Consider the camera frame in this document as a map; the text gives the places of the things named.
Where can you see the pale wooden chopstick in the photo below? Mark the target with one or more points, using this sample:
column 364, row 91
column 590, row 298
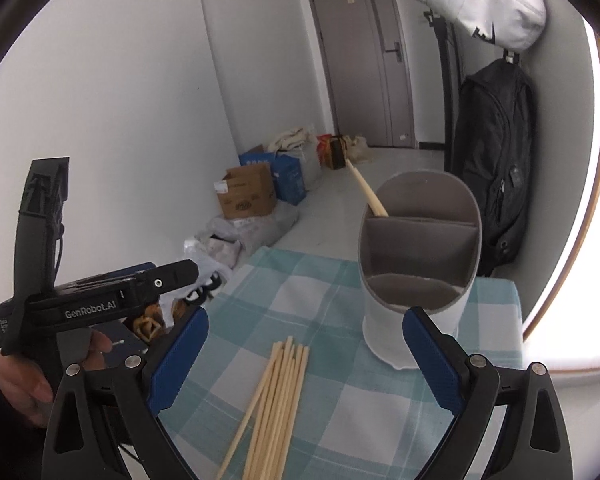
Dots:
column 367, row 190

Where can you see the white hanging bag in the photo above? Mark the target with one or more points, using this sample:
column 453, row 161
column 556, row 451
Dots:
column 480, row 0

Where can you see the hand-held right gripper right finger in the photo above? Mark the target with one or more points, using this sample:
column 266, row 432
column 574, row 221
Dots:
column 430, row 360

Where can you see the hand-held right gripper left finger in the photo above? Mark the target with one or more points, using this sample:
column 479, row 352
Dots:
column 180, row 355

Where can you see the cream cloth bag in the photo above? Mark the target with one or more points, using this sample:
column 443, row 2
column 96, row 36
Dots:
column 292, row 140

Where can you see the red bag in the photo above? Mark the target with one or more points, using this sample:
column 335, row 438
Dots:
column 323, row 147

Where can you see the teal checked tablecloth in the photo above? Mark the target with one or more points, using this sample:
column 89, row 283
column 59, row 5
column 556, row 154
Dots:
column 330, row 310

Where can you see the blue cardboard box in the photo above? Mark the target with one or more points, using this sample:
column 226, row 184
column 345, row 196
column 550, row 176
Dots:
column 290, row 180

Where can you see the grey plastic bag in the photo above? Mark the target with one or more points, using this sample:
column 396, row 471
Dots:
column 265, row 227

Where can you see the beige bag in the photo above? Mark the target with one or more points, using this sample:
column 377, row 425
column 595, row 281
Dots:
column 358, row 149

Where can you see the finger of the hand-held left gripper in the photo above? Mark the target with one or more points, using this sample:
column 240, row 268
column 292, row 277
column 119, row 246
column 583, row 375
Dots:
column 172, row 274

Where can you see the white grey utensil holder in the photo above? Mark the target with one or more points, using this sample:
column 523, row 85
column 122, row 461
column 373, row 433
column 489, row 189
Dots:
column 410, row 330

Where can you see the grey door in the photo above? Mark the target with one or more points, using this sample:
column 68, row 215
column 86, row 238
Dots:
column 360, row 60

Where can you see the black coat rack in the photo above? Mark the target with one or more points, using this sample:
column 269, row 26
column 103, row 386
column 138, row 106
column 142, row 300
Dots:
column 447, row 85

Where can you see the brown woven object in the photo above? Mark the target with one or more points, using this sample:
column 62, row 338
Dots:
column 147, row 325

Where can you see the black backpack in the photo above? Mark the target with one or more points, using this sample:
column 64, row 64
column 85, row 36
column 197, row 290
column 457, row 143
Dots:
column 495, row 160

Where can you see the white plastic bag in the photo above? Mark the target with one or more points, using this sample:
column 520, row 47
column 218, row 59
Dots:
column 215, row 250

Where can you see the person's left hand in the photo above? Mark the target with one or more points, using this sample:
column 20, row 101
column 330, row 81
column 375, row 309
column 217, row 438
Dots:
column 25, row 385

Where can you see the brown cardboard box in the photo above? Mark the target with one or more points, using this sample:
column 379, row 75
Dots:
column 250, row 195

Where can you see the dark brown box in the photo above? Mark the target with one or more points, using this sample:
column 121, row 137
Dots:
column 337, row 155

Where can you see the bundle of wooden chopsticks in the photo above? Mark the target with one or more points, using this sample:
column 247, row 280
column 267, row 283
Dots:
column 275, row 410

